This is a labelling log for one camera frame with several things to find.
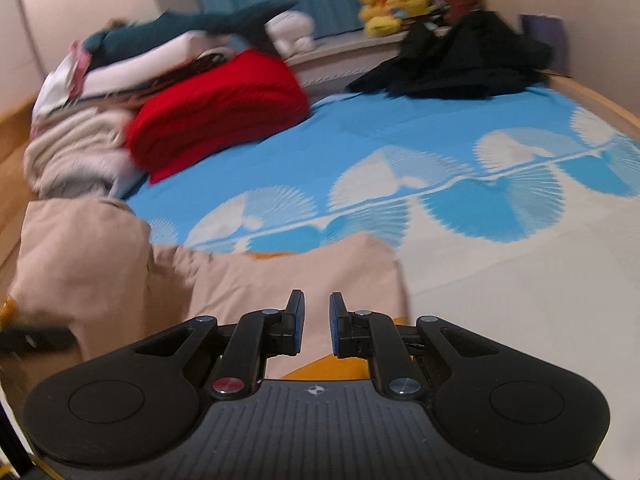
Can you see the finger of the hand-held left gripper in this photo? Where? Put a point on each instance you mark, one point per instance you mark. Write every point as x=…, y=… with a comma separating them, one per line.
x=35, y=339

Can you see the white folded quilt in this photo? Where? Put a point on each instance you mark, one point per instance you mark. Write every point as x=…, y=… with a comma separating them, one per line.
x=75, y=155

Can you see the red folded blanket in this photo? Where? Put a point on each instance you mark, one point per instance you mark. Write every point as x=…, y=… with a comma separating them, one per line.
x=215, y=110

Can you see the beige and yellow hooded jacket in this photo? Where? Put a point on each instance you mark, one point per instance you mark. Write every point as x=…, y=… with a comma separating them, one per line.
x=225, y=280

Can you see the white plush toy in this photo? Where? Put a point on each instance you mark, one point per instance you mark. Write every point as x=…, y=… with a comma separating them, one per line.
x=292, y=32

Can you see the dark purple box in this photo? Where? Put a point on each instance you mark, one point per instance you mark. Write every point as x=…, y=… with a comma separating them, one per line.
x=547, y=42

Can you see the black clothing pile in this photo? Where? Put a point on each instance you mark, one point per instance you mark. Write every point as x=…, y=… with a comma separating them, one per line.
x=465, y=60

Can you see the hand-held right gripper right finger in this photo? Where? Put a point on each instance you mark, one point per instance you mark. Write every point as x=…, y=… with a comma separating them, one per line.
x=336, y=325

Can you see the dark printed cloth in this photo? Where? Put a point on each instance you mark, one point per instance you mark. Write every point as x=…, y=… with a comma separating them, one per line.
x=195, y=67

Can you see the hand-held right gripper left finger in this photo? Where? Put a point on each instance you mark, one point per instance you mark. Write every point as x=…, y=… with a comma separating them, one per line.
x=298, y=321

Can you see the blue patterned bedsheet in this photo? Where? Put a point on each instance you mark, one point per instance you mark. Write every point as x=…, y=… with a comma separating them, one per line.
x=400, y=140

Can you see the wooden bed frame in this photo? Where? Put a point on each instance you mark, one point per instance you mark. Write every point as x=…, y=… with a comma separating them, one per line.
x=600, y=97

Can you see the yellow plush toy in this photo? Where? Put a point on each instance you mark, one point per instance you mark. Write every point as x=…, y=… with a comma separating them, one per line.
x=382, y=25
x=412, y=2
x=377, y=0

